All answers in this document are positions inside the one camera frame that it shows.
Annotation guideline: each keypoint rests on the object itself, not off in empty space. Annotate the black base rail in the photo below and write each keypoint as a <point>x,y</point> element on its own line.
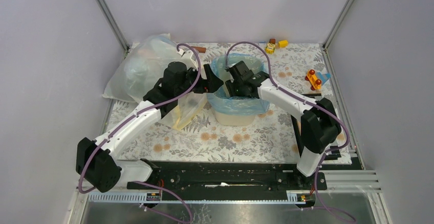
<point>238,182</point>

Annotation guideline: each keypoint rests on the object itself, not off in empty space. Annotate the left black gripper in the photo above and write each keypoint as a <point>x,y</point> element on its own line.
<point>211,84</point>

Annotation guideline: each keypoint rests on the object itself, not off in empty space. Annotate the left aluminium frame post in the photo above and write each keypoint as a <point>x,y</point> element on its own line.
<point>113,24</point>

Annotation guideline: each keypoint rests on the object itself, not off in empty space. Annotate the black white checkerboard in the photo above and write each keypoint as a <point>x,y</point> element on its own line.
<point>333,155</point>

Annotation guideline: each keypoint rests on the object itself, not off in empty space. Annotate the large translucent white bag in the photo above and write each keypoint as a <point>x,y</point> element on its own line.
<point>139,72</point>

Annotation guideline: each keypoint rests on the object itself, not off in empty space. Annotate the blue plastic trash bag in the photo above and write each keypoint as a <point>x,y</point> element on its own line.
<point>238,106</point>

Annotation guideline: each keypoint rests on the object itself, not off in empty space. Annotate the aluminium frame post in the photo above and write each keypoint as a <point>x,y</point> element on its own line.
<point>338,23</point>
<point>113,24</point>

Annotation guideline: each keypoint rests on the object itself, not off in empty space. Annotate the floral patterned table mat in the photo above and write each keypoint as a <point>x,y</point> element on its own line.
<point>270,138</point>

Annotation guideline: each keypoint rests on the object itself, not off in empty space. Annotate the yellow owl toy block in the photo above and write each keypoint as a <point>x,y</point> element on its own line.
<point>270,48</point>

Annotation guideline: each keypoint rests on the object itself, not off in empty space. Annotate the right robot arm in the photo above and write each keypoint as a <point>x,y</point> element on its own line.
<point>319,124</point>

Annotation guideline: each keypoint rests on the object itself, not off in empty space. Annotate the right aluminium frame post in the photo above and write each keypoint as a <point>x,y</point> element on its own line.
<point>338,23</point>

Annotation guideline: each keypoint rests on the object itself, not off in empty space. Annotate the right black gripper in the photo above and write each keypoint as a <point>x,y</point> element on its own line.
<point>230,84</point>

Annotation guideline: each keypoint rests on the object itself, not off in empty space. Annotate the yellow cube block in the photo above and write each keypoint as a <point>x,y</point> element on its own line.
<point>282,43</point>

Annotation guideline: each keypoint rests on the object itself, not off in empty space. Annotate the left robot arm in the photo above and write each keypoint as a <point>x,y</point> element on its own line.
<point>97,160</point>

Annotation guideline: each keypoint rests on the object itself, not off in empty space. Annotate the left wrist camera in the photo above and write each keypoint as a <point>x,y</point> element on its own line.
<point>188,58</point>

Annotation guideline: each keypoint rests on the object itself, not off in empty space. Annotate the brown wooden cylinder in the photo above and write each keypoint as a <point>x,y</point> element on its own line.
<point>201,49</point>

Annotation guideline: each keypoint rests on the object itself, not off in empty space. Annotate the cream plastic trash bin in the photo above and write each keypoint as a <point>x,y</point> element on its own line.
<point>232,120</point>

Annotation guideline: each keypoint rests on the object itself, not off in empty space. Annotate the blue triangle piece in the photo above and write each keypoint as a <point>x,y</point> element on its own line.
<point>323,77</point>

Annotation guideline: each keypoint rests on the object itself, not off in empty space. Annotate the orange toy car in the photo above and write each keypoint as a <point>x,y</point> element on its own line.
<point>313,80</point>

